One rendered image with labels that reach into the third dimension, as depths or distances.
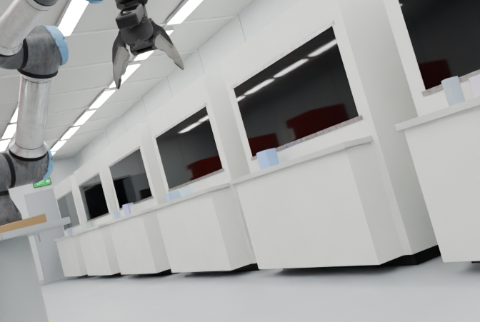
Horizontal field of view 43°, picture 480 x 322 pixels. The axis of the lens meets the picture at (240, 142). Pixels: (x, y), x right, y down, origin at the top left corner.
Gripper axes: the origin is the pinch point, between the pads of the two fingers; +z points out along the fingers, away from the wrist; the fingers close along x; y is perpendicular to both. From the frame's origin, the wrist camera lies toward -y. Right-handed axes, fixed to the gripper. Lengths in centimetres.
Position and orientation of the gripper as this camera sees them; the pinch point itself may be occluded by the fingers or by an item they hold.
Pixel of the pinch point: (149, 79)
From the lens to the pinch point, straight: 133.4
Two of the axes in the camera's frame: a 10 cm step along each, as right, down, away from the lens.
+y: 1.2, 1.3, 9.8
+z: 2.6, 9.5, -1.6
